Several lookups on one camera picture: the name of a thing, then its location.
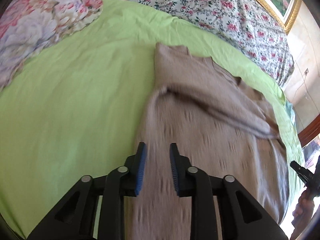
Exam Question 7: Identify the green bed sheet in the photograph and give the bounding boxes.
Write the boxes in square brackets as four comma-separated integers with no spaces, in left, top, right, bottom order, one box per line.
[1,0,304,238]

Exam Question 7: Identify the right hand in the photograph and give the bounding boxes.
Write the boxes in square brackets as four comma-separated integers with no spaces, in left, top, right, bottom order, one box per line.
[292,189,315,229]

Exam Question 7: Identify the wooden door frame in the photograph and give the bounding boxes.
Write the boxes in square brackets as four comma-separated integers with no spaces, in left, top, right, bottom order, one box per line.
[298,114,320,147]

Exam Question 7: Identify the small-flower white quilt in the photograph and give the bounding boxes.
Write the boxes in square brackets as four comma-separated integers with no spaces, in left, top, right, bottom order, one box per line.
[62,0,295,88]

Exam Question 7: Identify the large-flower pastel pillow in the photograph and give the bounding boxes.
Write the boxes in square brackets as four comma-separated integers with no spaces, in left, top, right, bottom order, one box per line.
[1,0,103,88]

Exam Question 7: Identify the beige knit sweater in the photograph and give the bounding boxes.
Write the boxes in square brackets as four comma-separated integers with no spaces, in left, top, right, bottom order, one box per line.
[125,43,290,239]

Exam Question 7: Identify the wall socket with cable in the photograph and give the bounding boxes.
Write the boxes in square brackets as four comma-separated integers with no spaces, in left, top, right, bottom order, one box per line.
[292,68,318,106]

